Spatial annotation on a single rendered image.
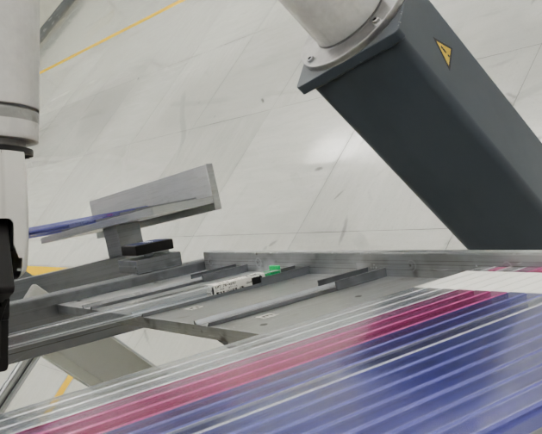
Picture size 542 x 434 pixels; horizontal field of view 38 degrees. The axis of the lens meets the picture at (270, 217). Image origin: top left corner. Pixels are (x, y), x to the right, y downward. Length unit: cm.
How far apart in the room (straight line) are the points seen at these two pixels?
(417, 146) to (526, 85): 92
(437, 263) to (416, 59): 52
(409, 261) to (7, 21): 38
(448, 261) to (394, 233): 136
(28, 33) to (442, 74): 69
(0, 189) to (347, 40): 66
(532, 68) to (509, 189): 91
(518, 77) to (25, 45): 168
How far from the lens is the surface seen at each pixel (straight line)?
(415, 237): 197
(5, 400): 245
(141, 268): 93
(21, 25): 66
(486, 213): 134
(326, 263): 78
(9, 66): 64
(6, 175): 62
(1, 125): 63
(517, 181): 129
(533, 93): 210
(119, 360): 116
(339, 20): 115
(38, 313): 88
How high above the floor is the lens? 115
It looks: 27 degrees down
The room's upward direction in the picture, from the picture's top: 48 degrees counter-clockwise
